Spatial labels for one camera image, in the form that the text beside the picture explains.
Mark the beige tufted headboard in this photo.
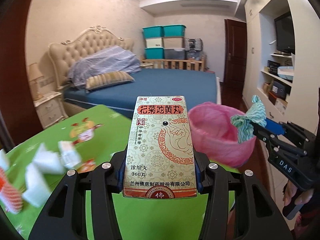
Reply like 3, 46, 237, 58
48, 25, 134, 91

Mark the white storage box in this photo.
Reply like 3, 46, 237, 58
145, 37, 163, 48

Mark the orange white foam net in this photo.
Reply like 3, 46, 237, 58
1, 168, 23, 214

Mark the beige storage box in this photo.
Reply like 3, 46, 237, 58
163, 37, 184, 49

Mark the dark wood door frame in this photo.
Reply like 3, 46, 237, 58
1, 0, 43, 151

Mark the green cartoon tablecloth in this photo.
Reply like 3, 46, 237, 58
0, 104, 241, 240

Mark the grey clear storage box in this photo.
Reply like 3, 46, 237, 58
163, 48, 185, 60

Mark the blue mattress bed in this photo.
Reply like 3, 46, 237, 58
63, 68, 221, 118

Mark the white nightstand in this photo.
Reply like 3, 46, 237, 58
34, 91, 68, 129

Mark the houndstooth bag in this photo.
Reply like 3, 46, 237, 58
184, 38, 203, 51

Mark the white wall cabinet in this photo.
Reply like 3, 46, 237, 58
243, 0, 319, 132

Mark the medicine box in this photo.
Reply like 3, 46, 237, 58
123, 96, 197, 199

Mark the person's right hand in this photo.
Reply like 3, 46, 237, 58
282, 179, 315, 208

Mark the pink lined trash bin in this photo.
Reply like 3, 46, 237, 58
188, 102, 255, 167

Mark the black television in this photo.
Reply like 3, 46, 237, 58
274, 11, 295, 54

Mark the dark wooden door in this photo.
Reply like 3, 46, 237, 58
222, 19, 247, 109

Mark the table lamp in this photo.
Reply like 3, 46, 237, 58
27, 63, 44, 101

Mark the teal striped cloth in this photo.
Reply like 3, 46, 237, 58
230, 95, 267, 144

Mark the teal storage box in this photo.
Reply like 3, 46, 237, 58
163, 24, 186, 37
143, 25, 164, 39
144, 47, 164, 60

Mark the white foam sheet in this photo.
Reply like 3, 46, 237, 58
22, 142, 65, 207

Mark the black safe box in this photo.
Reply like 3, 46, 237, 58
271, 80, 286, 100

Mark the teal storage box upper right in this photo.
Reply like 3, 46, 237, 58
163, 24, 186, 37

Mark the lavender folded duvet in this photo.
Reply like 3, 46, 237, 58
67, 46, 140, 88

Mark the wooden crib rail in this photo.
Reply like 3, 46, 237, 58
140, 56, 208, 72

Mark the striped pillow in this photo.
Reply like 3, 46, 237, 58
85, 71, 135, 90

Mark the teal storage box upper left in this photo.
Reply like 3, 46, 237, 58
143, 25, 164, 39

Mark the teal storage box lower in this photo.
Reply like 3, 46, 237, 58
144, 47, 164, 60

